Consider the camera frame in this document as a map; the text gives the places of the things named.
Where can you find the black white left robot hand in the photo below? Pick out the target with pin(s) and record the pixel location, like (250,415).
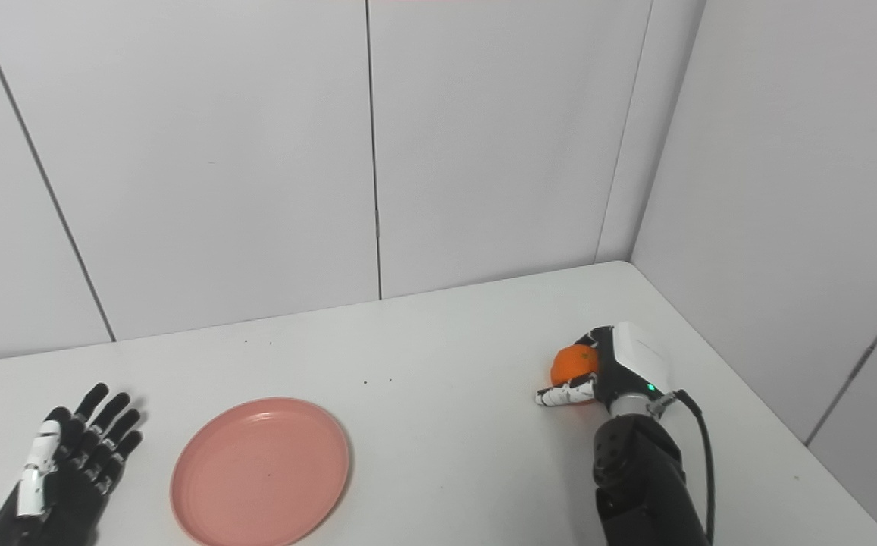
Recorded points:
(67,500)

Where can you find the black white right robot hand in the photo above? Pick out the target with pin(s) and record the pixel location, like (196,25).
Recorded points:
(639,356)

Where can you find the orange fruit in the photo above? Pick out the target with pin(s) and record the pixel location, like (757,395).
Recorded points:
(573,364)

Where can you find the pink round plate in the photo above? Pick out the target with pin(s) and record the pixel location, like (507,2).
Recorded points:
(260,472)

